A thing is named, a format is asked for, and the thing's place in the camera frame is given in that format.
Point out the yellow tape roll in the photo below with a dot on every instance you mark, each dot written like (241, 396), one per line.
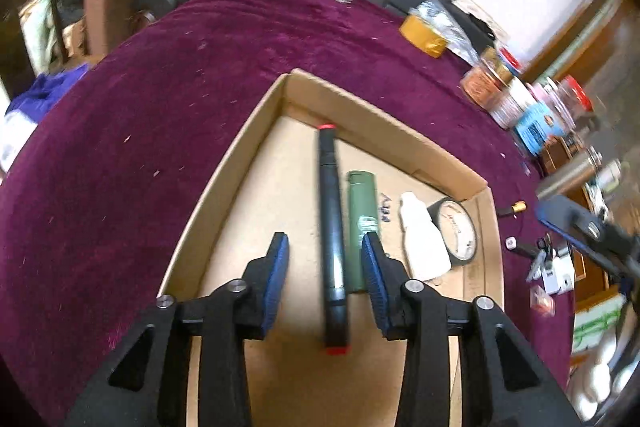
(422, 37)

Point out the maroon velvet tablecloth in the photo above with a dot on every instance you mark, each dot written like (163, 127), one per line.
(150, 132)

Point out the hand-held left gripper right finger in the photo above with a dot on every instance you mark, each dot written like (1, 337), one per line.
(372, 277)

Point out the steel thermos flask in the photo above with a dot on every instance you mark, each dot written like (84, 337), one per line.
(567, 177)

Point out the white labelled jar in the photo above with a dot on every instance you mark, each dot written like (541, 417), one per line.
(510, 107)

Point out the clear plastic bag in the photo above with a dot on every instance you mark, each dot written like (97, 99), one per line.
(452, 32)

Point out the blue cloth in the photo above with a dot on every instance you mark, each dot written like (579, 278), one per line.
(47, 87)

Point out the white grey clip tool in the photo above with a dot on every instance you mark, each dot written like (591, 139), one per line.
(555, 274)

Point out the copper labelled jar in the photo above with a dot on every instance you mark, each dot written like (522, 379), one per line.
(482, 82)

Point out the small white plastic bottle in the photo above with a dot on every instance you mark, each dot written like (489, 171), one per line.
(420, 242)

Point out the clear jar red lid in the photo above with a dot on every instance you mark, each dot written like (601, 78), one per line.
(575, 99)

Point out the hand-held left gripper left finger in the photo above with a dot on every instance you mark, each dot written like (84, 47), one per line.
(277, 277)

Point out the green white printed board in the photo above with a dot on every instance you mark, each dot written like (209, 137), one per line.
(597, 324)

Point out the green lighter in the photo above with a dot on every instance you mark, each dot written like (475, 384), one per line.
(361, 202)

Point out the blue labelled bottle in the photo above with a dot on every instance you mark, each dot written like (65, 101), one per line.
(537, 127)

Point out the small pink packet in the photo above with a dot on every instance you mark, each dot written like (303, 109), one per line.
(543, 302)

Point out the round black white-faced disc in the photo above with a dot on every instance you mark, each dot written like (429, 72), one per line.
(457, 227)

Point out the black marker pen red ends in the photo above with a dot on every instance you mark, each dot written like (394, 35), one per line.
(330, 217)

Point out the shallow cardboard box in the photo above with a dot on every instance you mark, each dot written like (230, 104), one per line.
(280, 187)

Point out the small black cylinder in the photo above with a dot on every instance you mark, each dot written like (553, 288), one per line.
(520, 247)

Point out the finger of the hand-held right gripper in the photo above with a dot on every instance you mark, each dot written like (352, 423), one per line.
(552, 214)

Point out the small brass tipped piece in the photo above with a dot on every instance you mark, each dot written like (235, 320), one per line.
(512, 208)

